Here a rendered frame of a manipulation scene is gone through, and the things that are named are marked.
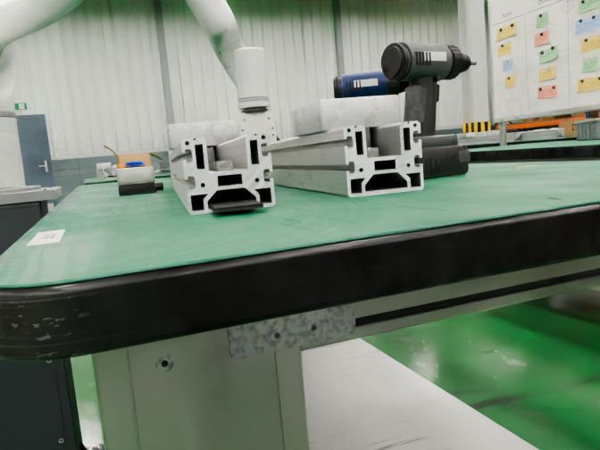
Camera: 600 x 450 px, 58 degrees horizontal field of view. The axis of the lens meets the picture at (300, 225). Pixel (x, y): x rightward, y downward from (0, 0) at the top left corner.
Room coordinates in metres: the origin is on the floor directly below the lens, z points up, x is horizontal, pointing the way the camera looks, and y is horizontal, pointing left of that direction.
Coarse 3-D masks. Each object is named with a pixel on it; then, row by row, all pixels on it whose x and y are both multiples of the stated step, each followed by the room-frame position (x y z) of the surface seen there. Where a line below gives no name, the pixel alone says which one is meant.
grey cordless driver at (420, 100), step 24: (408, 48) 0.88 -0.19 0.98; (432, 48) 0.90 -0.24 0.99; (456, 48) 0.94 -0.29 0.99; (384, 72) 0.90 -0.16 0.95; (408, 72) 0.88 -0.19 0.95; (432, 72) 0.90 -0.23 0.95; (456, 72) 0.93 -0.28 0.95; (408, 96) 0.90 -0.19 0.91; (432, 96) 0.91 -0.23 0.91; (408, 120) 0.89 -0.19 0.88; (432, 120) 0.90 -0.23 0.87; (432, 144) 0.89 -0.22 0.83; (456, 144) 0.92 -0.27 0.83; (432, 168) 0.87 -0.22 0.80; (456, 168) 0.90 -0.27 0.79
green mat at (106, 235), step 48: (96, 192) 1.56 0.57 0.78; (288, 192) 0.85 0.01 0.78; (432, 192) 0.63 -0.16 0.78; (480, 192) 0.58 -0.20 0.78; (528, 192) 0.54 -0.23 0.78; (576, 192) 0.50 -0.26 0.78; (96, 240) 0.46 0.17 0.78; (144, 240) 0.43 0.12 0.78; (192, 240) 0.40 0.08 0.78; (240, 240) 0.38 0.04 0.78; (288, 240) 0.36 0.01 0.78; (336, 240) 0.35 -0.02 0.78
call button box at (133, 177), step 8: (128, 168) 1.21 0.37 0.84; (136, 168) 1.21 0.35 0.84; (144, 168) 1.22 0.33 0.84; (152, 168) 1.22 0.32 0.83; (120, 176) 1.20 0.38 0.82; (128, 176) 1.21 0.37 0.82; (136, 176) 1.21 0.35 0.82; (144, 176) 1.22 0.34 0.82; (152, 176) 1.22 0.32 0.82; (120, 184) 1.20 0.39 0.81; (128, 184) 1.21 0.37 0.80; (136, 184) 1.21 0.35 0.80; (144, 184) 1.22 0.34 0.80; (152, 184) 1.22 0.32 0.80; (160, 184) 1.26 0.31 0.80; (120, 192) 1.20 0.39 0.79; (128, 192) 1.21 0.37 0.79; (136, 192) 1.21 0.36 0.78; (144, 192) 1.22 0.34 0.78; (152, 192) 1.22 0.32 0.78
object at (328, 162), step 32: (352, 128) 0.66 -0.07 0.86; (384, 128) 0.72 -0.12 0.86; (416, 128) 0.68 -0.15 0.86; (288, 160) 0.94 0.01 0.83; (320, 160) 0.76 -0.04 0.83; (352, 160) 0.66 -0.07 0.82; (384, 160) 0.70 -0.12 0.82; (320, 192) 0.78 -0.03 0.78; (352, 192) 0.68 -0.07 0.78; (384, 192) 0.67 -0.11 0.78
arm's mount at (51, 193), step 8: (24, 192) 1.32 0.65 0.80; (32, 192) 1.32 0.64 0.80; (40, 192) 1.33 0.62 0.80; (48, 192) 1.34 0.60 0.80; (56, 192) 1.38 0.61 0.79; (0, 200) 1.30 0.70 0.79; (8, 200) 1.30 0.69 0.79; (16, 200) 1.31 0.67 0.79; (24, 200) 1.32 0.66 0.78; (32, 200) 1.32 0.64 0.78; (40, 200) 1.33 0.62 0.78
